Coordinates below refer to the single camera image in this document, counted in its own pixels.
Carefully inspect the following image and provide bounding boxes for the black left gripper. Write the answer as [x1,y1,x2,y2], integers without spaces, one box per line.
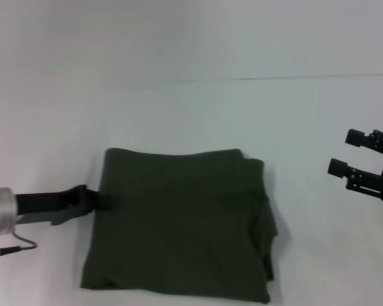
[13,184,113,227]

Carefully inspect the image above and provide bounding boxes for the dark green printed t-shirt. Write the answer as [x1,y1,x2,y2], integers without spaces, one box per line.
[79,147,281,304]

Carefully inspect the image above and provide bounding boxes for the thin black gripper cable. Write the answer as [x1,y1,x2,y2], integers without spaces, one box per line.
[0,229,39,263]

